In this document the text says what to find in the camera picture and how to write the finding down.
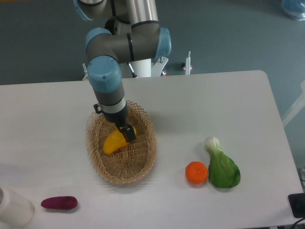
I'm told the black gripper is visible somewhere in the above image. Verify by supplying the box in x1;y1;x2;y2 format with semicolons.
93;103;136;143

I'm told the yellow mango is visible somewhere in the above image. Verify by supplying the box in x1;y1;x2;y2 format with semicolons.
102;128;129;155

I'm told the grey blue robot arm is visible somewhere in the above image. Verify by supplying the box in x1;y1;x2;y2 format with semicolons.
73;0;171;143

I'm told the woven wicker basket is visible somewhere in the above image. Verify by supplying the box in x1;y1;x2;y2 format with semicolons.
86;101;157;184

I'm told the orange tangerine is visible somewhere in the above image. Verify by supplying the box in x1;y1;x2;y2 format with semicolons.
185;161;208;185

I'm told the purple sweet potato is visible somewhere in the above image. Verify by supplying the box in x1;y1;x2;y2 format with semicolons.
41;196;78;210

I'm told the green bok choy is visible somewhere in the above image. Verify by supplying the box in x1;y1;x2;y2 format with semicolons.
204;137;241;188

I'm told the white cylindrical bottle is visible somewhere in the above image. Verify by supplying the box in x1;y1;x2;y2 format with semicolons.
0;185;34;227

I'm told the black device at table edge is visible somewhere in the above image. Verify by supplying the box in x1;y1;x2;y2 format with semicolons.
288;193;305;218

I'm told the blue object on floor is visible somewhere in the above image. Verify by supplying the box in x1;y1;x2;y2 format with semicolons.
281;0;305;21

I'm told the black cable on pedestal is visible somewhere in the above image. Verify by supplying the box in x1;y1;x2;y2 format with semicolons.
127;62;138;78

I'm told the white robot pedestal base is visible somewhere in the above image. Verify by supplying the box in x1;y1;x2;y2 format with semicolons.
81;18;193;81

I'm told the white table leg frame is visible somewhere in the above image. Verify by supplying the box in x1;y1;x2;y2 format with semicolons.
282;81;305;128

